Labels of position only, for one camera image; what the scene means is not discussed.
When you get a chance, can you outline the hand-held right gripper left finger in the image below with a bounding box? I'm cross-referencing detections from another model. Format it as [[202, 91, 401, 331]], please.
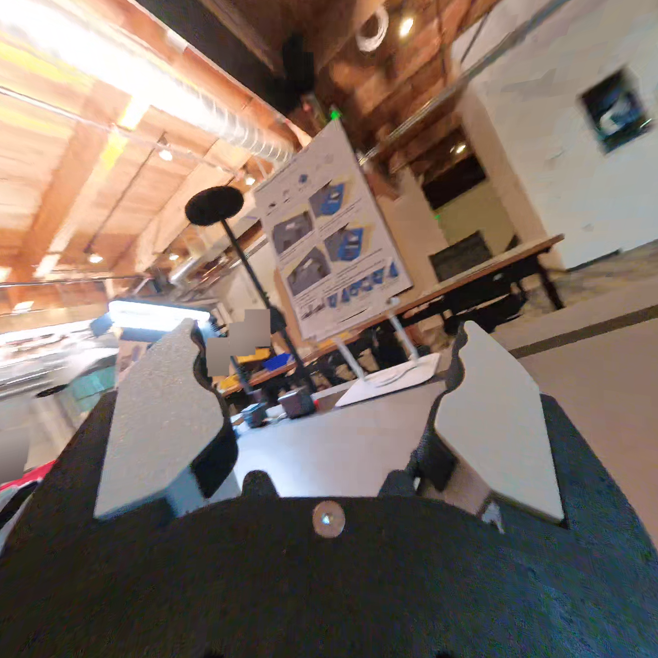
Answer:
[[93, 318, 240, 520]]

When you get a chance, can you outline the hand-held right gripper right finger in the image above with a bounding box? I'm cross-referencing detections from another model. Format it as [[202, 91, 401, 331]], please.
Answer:
[[411, 320, 566, 533]]

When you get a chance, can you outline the led light panel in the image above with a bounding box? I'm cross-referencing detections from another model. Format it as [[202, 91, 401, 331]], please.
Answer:
[[90, 299, 217, 342]]

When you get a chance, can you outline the white poster stand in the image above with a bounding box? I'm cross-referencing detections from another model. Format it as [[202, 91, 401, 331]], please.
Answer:
[[331, 297, 443, 408]]

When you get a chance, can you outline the grey charger box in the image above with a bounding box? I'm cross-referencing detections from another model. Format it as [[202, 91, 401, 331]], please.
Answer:
[[278, 390, 316, 418]]

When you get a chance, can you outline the black-legged wooden desk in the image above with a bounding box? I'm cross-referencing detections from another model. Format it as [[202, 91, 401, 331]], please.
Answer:
[[406, 234, 566, 331]]

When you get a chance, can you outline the black light stand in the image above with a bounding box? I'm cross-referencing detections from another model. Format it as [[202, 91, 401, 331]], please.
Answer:
[[185, 186, 319, 394]]

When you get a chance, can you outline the instruction poster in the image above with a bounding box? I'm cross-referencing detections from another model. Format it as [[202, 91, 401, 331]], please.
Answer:
[[253, 121, 414, 341]]

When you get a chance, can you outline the silver air duct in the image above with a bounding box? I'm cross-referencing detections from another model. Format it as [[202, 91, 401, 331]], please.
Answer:
[[154, 72, 299, 166]]

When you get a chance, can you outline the black wall sign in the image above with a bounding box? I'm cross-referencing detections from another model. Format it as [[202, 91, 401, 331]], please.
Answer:
[[580, 68, 655, 156]]

